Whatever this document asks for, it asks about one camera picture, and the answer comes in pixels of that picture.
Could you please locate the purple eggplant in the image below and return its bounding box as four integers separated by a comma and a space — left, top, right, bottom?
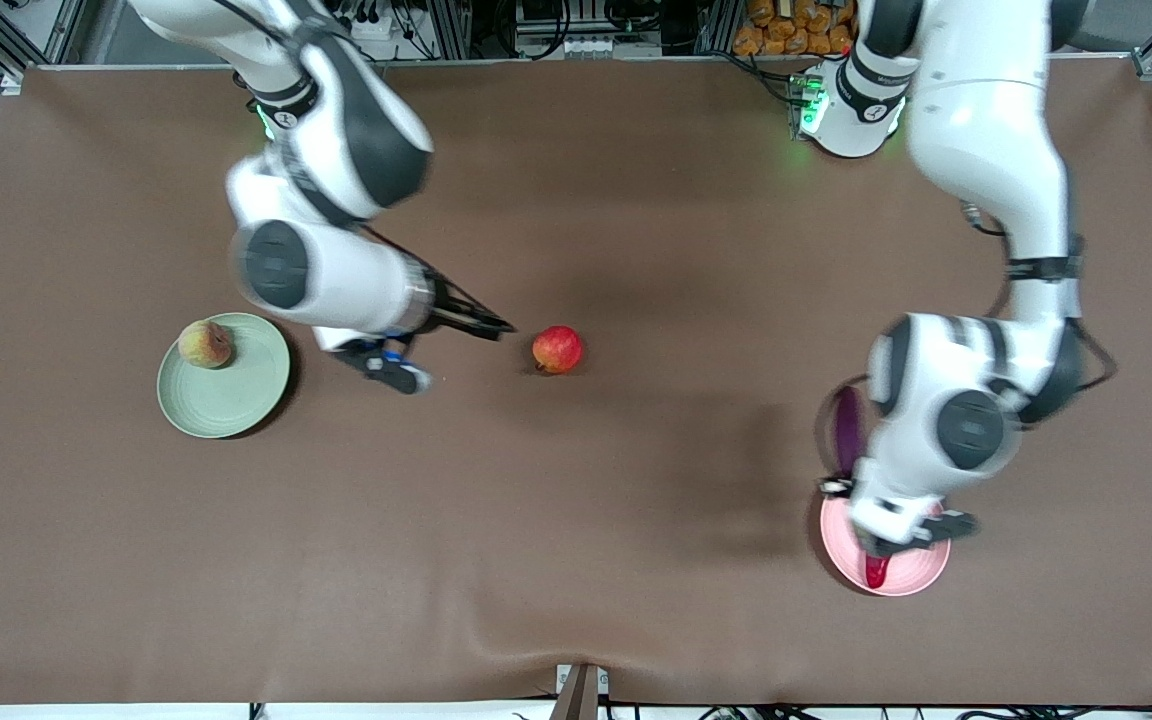
832, 386, 868, 480

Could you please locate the yellow-pink peach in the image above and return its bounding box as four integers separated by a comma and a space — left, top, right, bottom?
177, 318, 235, 371

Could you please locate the pink round plate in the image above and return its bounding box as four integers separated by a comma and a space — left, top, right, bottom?
820, 490, 952, 599

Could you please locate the pale green round plate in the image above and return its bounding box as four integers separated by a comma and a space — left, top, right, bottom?
157, 313, 292, 440

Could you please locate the white power strip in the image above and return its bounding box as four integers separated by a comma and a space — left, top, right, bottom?
336, 5, 393, 42

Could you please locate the white connector strip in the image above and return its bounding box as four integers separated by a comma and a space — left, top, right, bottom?
561, 36, 663, 60

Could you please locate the pile of orange items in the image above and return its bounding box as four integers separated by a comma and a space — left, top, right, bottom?
733, 0, 863, 58

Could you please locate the metal table edge bracket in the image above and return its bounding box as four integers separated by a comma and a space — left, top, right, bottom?
554, 663, 610, 720

